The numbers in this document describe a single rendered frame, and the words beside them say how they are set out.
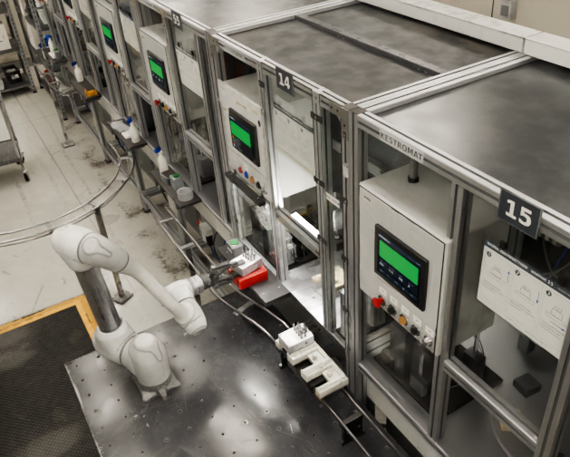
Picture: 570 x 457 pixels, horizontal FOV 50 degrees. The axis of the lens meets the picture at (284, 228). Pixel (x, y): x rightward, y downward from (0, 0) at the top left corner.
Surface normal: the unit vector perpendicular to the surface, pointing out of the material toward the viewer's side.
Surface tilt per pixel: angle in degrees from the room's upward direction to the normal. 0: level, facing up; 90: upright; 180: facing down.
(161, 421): 0
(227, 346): 0
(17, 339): 0
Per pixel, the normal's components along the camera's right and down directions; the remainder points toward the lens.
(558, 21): -0.86, 0.34
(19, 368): -0.07, -0.82
